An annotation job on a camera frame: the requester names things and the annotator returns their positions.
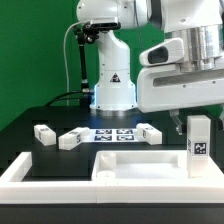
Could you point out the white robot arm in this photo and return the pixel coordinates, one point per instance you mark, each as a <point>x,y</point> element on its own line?
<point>144,24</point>

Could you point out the black camera on mount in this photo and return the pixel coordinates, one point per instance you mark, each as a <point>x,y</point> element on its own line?
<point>95,28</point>

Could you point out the white U-shaped fence frame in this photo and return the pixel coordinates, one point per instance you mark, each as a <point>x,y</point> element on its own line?
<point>15,190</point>

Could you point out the marker tag sheet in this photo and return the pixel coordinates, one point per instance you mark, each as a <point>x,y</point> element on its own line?
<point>113,135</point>

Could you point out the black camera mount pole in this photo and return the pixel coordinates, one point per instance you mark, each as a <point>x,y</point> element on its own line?
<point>87,93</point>

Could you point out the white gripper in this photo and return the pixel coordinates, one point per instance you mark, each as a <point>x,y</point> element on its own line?
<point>169,80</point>

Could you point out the white desk tabletop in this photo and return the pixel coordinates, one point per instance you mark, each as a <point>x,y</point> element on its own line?
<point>148,166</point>

